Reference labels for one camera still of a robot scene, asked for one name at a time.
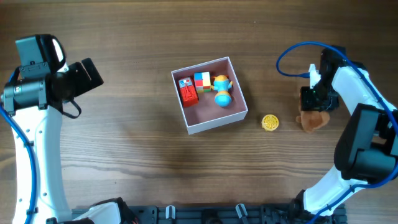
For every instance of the white box with brown interior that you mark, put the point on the white box with brown interior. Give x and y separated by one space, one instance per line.
206 114

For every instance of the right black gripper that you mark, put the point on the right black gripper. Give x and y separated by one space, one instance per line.
315 103

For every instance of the yellow round plastic toy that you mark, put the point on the yellow round plastic toy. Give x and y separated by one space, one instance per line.
270 122

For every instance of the brown plush toy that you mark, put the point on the brown plush toy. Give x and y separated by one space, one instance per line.
312 120

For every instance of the blue and orange duck toy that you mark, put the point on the blue and orange duck toy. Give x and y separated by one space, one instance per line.
222 84

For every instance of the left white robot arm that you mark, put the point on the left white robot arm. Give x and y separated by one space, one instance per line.
32 104

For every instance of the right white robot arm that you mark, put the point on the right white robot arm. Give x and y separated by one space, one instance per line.
366 154

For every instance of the red toy fire truck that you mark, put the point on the red toy fire truck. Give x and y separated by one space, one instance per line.
188 92

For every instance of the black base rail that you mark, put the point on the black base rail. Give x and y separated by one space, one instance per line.
264 214

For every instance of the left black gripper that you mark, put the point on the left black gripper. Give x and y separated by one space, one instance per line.
87 82

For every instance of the colourful puzzle cube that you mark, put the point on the colourful puzzle cube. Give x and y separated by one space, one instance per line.
202 82

